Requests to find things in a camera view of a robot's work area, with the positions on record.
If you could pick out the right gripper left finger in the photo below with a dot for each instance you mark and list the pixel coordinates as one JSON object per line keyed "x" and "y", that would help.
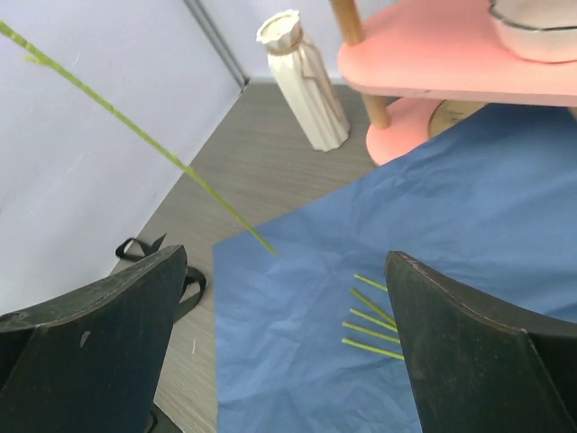
{"x": 90, "y": 360}

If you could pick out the pink three-tier shelf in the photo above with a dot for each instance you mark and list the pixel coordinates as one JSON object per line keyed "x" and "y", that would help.
{"x": 414, "y": 58}

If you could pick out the artificial flower bunch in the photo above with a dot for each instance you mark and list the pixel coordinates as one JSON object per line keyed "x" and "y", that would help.
{"x": 379, "y": 318}

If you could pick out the green leafy flower stem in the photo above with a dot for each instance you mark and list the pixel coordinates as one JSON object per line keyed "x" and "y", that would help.
{"x": 35, "y": 55}

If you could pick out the white ribbed ceramic vase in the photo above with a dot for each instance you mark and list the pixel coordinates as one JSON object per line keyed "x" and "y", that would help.
{"x": 299, "y": 70}

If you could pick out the blue wrapping paper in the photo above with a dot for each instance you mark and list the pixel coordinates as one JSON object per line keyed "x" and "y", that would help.
{"x": 491, "y": 203}

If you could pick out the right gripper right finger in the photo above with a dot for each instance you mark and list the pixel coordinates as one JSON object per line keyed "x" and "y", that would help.
{"x": 477, "y": 363}

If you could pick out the white scalloped bowl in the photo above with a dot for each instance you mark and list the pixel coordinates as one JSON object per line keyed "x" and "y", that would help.
{"x": 539, "y": 31}

